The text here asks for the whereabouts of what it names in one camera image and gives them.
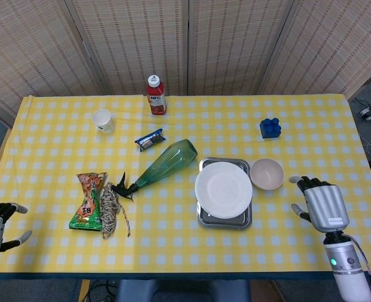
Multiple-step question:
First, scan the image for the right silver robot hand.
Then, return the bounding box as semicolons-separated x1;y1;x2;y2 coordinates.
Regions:
289;176;350;233

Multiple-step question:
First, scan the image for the beige bowl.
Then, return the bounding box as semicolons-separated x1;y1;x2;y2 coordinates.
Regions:
250;158;285;191

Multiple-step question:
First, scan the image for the blue toy building block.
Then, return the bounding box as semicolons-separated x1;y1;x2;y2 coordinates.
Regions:
259;117;282;140

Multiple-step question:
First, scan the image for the orange green snack bag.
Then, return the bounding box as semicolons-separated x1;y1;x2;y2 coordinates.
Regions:
69;171;108;233

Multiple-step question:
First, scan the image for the steel rectangular tray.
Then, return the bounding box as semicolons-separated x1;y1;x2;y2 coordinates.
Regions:
196;157;253;230

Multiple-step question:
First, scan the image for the white round plate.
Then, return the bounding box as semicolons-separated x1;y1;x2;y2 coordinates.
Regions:
194;162;253;220

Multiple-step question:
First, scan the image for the yellow checkered tablecloth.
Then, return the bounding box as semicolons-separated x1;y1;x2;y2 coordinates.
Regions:
0;93;371;275

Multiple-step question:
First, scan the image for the white paper cup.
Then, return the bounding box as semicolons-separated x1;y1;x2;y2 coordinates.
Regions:
92;108;115;133

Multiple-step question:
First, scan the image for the green glass spray bottle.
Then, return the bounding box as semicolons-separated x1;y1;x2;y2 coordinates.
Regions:
111;139;198;201

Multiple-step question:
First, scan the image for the blue chair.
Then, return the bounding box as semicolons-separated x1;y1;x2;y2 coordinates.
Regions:
115;279;252;302

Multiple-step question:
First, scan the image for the blue cookie packet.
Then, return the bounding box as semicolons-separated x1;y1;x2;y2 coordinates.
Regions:
134;127;167;152

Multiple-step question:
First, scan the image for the red NFC juice bottle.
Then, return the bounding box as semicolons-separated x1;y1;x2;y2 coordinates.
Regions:
146;75;168;116

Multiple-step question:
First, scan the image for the woven folding screen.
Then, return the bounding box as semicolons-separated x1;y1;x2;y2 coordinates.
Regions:
0;0;371;126

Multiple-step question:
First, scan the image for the braided rope bundle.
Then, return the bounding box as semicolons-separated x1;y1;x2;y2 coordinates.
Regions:
99;182;131;240

